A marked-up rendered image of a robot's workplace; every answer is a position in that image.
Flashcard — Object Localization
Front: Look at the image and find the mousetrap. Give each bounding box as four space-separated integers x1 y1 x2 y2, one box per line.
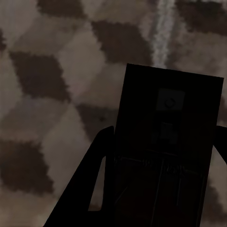
114 63 224 227

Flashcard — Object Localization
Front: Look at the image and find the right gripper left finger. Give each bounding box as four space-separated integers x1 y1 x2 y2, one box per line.
44 126 115 227

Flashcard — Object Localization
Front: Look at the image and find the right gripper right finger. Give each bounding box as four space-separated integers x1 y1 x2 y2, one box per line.
213 126 227 164

